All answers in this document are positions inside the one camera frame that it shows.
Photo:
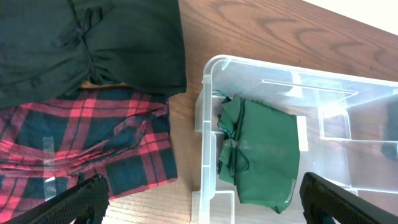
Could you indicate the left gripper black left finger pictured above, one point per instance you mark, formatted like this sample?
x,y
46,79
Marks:
x,y
86,202

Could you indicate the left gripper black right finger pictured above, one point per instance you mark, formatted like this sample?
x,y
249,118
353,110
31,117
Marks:
x,y
325,202

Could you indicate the dark green cloth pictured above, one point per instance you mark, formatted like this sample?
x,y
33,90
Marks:
x,y
260,154

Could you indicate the clear plastic storage bin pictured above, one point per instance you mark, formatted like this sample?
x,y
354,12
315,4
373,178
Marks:
x,y
351,130

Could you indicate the red plaid folded shirt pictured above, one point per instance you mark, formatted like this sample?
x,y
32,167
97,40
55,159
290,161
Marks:
x,y
49,147

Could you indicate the white label in bin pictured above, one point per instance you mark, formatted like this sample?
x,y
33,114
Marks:
x,y
302,133

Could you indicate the black folded garment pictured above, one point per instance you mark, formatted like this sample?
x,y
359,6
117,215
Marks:
x,y
49,48

